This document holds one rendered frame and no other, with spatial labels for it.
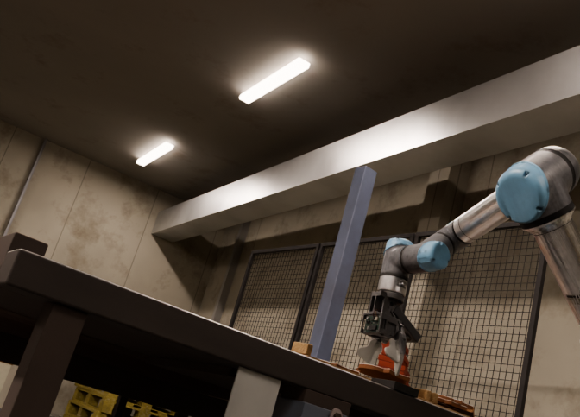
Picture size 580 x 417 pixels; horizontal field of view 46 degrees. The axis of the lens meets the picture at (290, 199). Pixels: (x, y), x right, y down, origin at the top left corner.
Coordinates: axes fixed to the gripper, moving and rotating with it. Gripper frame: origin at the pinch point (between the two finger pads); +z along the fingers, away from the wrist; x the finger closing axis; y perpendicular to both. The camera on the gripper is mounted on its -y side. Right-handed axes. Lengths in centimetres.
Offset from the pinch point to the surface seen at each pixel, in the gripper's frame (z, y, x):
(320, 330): -49, -110, -174
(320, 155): -277, -234, -398
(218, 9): -321, -58, -341
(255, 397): 17, 49, 19
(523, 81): -259, -211, -137
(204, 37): -324, -74, -394
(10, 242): 4, 99, 12
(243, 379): 15, 52, 19
